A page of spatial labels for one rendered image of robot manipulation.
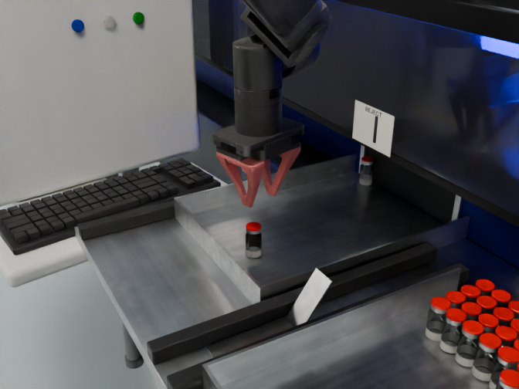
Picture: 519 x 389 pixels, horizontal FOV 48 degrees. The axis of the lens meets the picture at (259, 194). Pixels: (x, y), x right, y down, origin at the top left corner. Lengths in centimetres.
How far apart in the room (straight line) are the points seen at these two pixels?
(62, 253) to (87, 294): 129
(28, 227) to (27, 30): 33
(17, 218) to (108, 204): 15
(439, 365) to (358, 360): 8
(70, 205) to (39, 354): 105
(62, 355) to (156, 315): 135
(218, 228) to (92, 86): 43
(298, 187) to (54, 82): 48
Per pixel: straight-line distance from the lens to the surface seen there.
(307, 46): 64
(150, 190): 110
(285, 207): 91
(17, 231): 103
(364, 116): 87
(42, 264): 98
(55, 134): 116
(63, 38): 113
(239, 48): 67
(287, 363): 63
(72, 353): 204
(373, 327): 69
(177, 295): 73
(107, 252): 83
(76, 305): 224
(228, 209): 91
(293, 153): 73
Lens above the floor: 132
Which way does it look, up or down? 27 degrees down
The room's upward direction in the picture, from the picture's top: straight up
